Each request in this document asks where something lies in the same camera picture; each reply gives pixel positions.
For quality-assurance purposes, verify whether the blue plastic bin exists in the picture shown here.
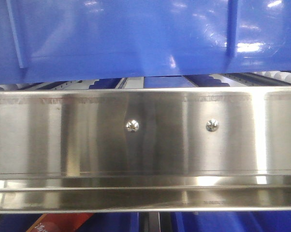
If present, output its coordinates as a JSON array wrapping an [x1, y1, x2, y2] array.
[[0, 0, 291, 84]]

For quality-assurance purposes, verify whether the white roller conveyor track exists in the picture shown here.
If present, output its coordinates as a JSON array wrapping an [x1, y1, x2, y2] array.
[[0, 71, 291, 91]]

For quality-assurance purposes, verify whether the lower blue bin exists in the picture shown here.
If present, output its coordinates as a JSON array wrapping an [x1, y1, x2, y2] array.
[[0, 211, 291, 232]]

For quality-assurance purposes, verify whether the left silver screw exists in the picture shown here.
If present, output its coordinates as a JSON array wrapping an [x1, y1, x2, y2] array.
[[125, 119, 139, 132]]

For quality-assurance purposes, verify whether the silver screw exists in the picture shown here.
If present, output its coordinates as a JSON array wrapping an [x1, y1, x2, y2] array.
[[125, 119, 139, 132], [205, 118, 219, 132]]

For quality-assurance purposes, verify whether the right silver screw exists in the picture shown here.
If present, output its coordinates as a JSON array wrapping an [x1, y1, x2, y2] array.
[[205, 118, 219, 132]]

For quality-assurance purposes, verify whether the orange red box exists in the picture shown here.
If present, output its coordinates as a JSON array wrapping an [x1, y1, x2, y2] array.
[[27, 213, 94, 232]]

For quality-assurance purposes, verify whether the stainless steel conveyor rail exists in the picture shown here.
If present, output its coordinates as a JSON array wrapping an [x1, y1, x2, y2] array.
[[0, 87, 291, 213]]

